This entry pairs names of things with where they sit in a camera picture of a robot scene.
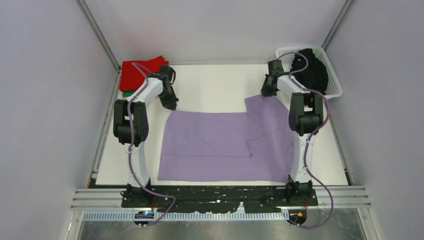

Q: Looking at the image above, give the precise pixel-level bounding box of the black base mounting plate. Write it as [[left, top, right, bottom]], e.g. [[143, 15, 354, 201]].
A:
[[120, 185, 318, 214]]

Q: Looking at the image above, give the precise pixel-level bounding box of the white plastic basket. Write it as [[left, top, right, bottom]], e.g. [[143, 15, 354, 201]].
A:
[[275, 46, 343, 100]]

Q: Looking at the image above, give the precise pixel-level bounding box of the black t-shirt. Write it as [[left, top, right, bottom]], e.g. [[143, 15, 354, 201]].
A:
[[293, 48, 329, 95]]

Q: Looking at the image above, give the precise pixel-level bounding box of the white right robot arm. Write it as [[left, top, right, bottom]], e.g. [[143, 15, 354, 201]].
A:
[[261, 59, 324, 205]]

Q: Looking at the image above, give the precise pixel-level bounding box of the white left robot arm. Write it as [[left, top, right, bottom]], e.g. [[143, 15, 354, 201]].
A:
[[112, 62, 178, 207]]

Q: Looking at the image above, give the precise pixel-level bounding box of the lavender t-shirt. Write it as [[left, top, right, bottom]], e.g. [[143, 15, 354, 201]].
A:
[[158, 95, 295, 182]]

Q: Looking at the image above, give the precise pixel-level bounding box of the red folded t-shirt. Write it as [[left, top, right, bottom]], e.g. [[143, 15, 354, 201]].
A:
[[119, 55, 169, 92]]

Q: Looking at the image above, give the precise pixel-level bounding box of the white slotted cable duct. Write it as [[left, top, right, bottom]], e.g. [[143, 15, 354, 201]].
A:
[[82, 209, 289, 222]]

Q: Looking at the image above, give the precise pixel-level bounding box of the aluminium corner post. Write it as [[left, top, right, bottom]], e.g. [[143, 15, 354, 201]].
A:
[[75, 0, 121, 72], [321, 0, 357, 51]]

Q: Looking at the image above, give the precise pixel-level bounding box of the green folded t-shirt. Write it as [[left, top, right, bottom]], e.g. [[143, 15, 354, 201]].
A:
[[122, 90, 136, 98]]

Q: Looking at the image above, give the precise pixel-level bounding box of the left aluminium corner post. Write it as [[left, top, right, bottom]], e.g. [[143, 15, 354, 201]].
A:
[[75, 0, 121, 72]]

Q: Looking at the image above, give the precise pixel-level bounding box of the right aluminium corner post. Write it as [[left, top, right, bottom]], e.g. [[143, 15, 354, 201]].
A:
[[321, 0, 357, 51]]

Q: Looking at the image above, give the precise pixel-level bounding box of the aluminium front rail frame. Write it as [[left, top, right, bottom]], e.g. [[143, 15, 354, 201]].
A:
[[70, 185, 372, 211]]

